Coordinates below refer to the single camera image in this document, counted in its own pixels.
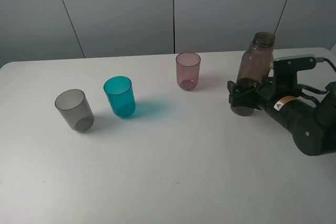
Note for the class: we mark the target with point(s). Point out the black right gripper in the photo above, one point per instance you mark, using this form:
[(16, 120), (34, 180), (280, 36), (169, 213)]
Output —
[(252, 94)]

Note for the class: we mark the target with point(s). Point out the brown translucent water bottle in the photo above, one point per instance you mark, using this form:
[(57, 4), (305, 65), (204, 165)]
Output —
[(255, 64)]

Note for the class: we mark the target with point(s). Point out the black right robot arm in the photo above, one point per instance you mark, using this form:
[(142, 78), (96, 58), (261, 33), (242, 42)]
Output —
[(310, 122)]

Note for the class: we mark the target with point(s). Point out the pink translucent cup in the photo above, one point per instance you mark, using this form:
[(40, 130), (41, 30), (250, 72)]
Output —
[(187, 70)]

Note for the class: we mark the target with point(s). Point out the teal translucent cup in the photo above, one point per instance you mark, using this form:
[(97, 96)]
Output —
[(120, 95)]

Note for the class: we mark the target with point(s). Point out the grey translucent cup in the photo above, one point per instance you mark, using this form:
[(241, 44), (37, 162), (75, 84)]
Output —
[(74, 108)]

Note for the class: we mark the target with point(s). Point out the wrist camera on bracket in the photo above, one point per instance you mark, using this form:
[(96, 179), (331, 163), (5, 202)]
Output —
[(285, 70)]

